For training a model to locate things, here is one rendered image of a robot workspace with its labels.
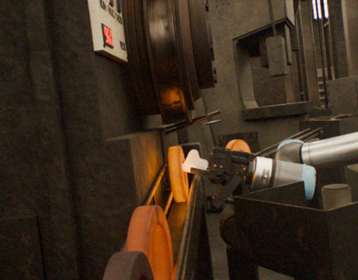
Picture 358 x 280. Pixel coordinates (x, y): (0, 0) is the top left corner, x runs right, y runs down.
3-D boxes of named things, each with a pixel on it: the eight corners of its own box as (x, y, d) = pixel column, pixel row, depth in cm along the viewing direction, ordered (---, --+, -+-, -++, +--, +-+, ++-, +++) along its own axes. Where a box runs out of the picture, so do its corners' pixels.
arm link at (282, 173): (309, 208, 130) (319, 190, 122) (263, 199, 131) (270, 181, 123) (310, 178, 135) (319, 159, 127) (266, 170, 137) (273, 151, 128)
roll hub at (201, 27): (197, 87, 132) (185, -16, 130) (201, 91, 160) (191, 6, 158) (217, 84, 131) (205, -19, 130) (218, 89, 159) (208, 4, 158)
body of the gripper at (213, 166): (211, 145, 134) (253, 153, 133) (206, 175, 135) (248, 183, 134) (210, 147, 127) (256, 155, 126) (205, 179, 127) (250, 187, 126)
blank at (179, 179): (165, 154, 123) (178, 152, 123) (170, 141, 138) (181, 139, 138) (175, 211, 126) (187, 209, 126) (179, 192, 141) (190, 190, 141)
